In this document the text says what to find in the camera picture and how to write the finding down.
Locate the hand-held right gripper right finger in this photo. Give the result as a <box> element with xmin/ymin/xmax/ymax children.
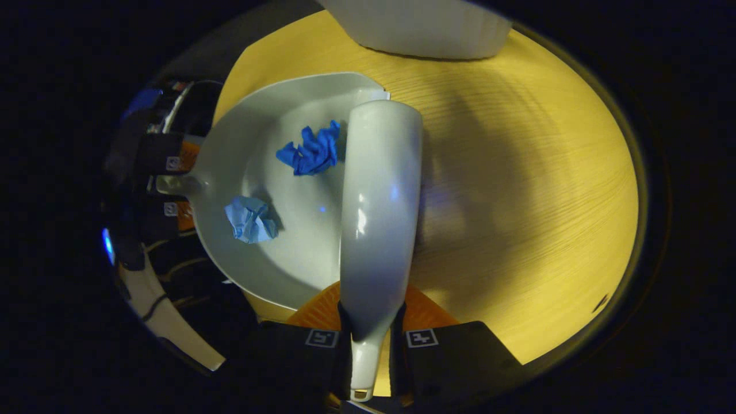
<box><xmin>391</xmin><ymin>285</ymin><xmax>524</xmax><ymax>403</ymax></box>

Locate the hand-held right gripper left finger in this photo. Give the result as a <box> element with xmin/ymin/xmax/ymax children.
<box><xmin>253</xmin><ymin>282</ymin><xmax>351</xmax><ymax>403</ymax></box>

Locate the light blue paper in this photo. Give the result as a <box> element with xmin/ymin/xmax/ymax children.
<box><xmin>224</xmin><ymin>195</ymin><xmax>279</xmax><ymax>244</ymax></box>

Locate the grey dustpan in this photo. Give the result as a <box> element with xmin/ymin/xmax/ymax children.
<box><xmin>155</xmin><ymin>72</ymin><xmax>392</xmax><ymax>311</ymax></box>

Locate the dark blue paper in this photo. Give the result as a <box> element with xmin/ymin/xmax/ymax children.
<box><xmin>276</xmin><ymin>120</ymin><xmax>341</xmax><ymax>176</ymax></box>

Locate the small grey broom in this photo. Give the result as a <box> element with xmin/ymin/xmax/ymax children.
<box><xmin>339</xmin><ymin>99</ymin><xmax>424</xmax><ymax>402</ymax></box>

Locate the white garbage bin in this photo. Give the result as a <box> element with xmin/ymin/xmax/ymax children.
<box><xmin>319</xmin><ymin>0</ymin><xmax>512</xmax><ymax>60</ymax></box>

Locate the wooden desktop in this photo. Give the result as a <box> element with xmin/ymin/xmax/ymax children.
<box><xmin>213</xmin><ymin>9</ymin><xmax>640</xmax><ymax>397</ymax></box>

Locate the person's dark striped jacket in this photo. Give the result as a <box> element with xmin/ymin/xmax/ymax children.
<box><xmin>115</xmin><ymin>230</ymin><xmax>259</xmax><ymax>371</ymax></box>

